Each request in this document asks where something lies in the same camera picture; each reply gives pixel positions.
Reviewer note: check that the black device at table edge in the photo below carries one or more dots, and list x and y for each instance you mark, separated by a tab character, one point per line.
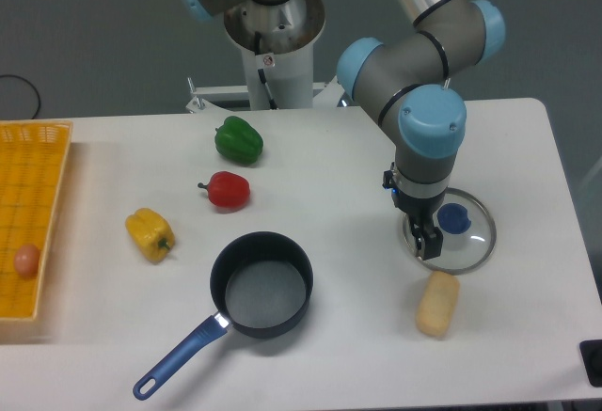
591	353

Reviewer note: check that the green bell pepper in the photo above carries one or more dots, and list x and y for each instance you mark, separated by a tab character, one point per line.
238	141

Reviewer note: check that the dark blue saucepan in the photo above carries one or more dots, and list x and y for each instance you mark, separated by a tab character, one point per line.
261	284

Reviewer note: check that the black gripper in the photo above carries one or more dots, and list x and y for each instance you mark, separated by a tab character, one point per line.
419	202

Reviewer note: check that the white metal mounting bracket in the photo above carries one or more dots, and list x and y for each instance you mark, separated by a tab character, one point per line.
235	98

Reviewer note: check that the beige bread loaf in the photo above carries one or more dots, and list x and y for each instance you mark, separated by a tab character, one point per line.
437	304

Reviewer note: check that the brown egg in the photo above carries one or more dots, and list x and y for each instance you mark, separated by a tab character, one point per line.
26	260

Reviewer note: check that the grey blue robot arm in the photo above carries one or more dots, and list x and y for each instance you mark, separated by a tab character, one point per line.
402	87

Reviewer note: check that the red bell pepper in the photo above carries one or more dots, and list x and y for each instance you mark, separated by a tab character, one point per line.
227	190

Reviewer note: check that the yellow bell pepper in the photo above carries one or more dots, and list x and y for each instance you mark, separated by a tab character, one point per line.
151	233

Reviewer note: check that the yellow plastic basket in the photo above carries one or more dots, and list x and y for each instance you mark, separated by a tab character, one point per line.
34	156

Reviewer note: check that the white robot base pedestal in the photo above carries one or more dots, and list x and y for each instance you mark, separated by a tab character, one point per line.
276	46

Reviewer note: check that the glass pot lid blue knob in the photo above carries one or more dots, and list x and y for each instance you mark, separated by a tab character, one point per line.
468	230

